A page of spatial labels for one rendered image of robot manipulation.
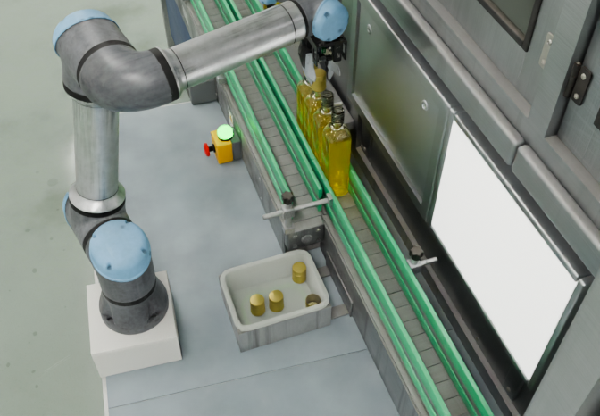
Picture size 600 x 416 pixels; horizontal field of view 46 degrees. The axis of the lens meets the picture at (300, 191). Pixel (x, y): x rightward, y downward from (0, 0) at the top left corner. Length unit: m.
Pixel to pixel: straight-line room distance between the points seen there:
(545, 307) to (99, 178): 0.87
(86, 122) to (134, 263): 0.29
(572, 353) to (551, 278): 0.70
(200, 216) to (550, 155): 1.03
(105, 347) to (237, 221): 0.51
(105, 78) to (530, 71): 0.69
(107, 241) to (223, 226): 0.49
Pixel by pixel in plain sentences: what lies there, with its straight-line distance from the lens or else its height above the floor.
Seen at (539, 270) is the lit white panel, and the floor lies 1.24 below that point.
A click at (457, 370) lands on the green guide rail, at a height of 0.94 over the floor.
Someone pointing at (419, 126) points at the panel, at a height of 1.18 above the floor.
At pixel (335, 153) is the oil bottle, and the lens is 1.67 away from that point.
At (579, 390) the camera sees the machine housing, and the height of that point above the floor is 1.74.
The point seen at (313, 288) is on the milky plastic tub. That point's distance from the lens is 1.71.
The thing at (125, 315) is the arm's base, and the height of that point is 0.91.
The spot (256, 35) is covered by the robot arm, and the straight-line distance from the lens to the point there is 1.28.
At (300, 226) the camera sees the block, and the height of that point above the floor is 0.88.
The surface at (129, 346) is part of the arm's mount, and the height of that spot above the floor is 0.85.
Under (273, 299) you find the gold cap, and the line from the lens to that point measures 1.67.
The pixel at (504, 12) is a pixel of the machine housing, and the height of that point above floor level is 1.53.
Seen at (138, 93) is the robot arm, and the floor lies 1.44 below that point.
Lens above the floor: 2.20
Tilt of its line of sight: 47 degrees down
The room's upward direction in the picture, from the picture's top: straight up
